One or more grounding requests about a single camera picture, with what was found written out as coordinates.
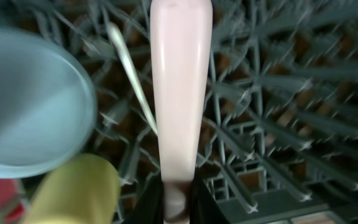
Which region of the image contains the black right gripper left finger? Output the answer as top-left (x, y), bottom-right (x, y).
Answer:
top-left (122, 174), bottom-right (164, 224)

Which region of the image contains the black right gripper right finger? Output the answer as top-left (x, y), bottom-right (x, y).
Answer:
top-left (191, 176), bottom-right (229, 224)

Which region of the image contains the yellow plastic cup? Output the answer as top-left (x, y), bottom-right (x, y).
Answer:
top-left (22, 154), bottom-right (121, 224)

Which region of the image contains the light blue bowl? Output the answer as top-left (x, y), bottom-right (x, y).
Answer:
top-left (0, 27), bottom-right (97, 179)

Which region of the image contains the cream plastic spoon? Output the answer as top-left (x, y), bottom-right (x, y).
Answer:
top-left (106, 22), bottom-right (157, 135)

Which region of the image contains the pink plastic fork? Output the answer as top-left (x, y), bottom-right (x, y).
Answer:
top-left (150, 0), bottom-right (213, 223)

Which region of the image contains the grey dishwasher rack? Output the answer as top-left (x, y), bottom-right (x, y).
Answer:
top-left (14, 1), bottom-right (358, 223)

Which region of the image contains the red plastic tray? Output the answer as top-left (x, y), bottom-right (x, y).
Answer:
top-left (0, 179), bottom-right (27, 224)

